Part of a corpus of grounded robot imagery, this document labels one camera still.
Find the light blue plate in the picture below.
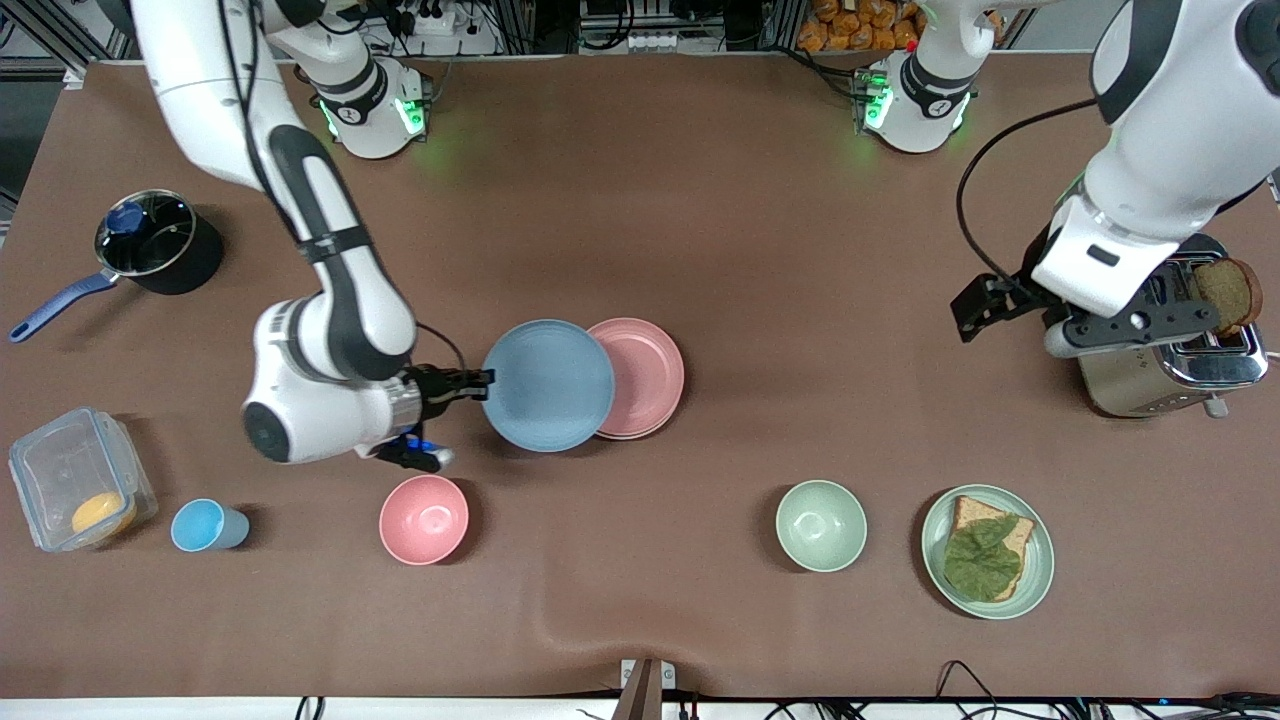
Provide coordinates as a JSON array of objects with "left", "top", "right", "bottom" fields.
[{"left": 481, "top": 319, "right": 616, "bottom": 453}]

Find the pink plate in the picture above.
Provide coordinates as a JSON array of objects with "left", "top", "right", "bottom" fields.
[{"left": 586, "top": 317, "right": 687, "bottom": 441}]

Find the pink bowl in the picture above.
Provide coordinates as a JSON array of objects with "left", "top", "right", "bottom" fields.
[{"left": 378, "top": 474, "right": 471, "bottom": 567}]

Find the beige and chrome toaster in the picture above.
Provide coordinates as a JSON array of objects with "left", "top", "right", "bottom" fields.
[{"left": 1075, "top": 232, "right": 1271, "bottom": 419}]

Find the flat brown bread slice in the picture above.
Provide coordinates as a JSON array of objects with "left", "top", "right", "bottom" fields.
[{"left": 945, "top": 495, "right": 1036, "bottom": 603}]

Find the dark-crusted bread slice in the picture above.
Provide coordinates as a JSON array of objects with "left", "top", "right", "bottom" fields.
[{"left": 1195, "top": 258, "right": 1264, "bottom": 337}]

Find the green lettuce leaf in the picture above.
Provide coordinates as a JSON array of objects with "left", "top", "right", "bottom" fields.
[{"left": 943, "top": 515, "right": 1023, "bottom": 603}]

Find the mint green plate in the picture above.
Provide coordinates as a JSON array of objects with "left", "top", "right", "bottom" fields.
[{"left": 921, "top": 484, "right": 1056, "bottom": 621}]

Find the mint green bowl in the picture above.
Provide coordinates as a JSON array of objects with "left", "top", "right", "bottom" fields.
[{"left": 775, "top": 480, "right": 869, "bottom": 573}]

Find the light blue cup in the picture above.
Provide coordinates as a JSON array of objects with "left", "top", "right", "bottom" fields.
[{"left": 170, "top": 498, "right": 251, "bottom": 553}]

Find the brown table cloth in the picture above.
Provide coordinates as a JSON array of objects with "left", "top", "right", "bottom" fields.
[{"left": 0, "top": 55, "right": 1280, "bottom": 701}]

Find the bag of orange snacks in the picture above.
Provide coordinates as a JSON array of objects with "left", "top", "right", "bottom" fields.
[{"left": 797, "top": 0, "right": 926, "bottom": 53}]

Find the glass lid with blue knob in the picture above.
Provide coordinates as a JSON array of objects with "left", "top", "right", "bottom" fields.
[{"left": 94, "top": 189, "right": 197, "bottom": 279}]

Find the white power strip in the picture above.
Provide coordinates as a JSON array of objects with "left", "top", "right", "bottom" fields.
[{"left": 395, "top": 0, "right": 501, "bottom": 56}]

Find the orange round food piece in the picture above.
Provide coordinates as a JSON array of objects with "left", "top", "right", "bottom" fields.
[{"left": 70, "top": 492, "right": 138, "bottom": 538}]

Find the clear plastic food container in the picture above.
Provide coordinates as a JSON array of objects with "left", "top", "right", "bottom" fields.
[{"left": 8, "top": 405, "right": 159, "bottom": 553}]

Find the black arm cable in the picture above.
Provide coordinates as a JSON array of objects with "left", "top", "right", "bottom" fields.
[
  {"left": 215, "top": 0, "right": 301, "bottom": 236},
  {"left": 955, "top": 98, "right": 1101, "bottom": 291}
]

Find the black pot with blue handle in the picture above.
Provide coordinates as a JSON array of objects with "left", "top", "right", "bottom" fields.
[{"left": 8, "top": 188, "right": 226, "bottom": 344}]

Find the metal camera stand clamp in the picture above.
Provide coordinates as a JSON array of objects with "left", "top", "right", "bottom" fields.
[{"left": 620, "top": 658, "right": 676, "bottom": 720}]

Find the thin black floor cable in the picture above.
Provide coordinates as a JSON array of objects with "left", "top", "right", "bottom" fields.
[{"left": 935, "top": 660, "right": 1011, "bottom": 706}]

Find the black floor cable bundle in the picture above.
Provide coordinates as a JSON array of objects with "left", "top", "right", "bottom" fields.
[{"left": 1060, "top": 690, "right": 1280, "bottom": 720}]

